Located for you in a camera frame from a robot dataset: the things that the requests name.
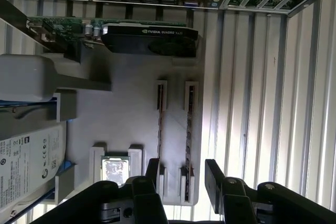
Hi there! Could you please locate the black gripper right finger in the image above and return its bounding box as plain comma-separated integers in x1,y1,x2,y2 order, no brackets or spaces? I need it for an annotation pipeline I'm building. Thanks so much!
204,158,336,224

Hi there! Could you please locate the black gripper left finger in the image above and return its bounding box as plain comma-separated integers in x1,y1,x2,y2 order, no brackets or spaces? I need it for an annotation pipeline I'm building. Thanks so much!
39,157,165,224

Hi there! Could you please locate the RAM stick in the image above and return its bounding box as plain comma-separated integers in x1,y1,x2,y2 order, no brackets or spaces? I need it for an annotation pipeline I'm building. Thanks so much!
156,83,166,180
184,84,197,201

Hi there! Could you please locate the silver CPU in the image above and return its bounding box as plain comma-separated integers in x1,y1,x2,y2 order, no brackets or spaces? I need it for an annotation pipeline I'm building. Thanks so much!
101,155,131,188

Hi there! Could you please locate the grey parts rack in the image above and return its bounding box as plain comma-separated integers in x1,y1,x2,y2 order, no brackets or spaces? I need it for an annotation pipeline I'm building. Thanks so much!
0,52,203,207

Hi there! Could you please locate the hard disk in blue carrier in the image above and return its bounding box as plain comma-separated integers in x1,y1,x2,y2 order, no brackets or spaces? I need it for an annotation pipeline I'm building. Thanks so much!
0,98,77,224

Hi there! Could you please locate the black graphics card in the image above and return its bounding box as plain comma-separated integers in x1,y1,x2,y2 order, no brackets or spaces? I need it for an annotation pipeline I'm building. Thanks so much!
26,15,200,59

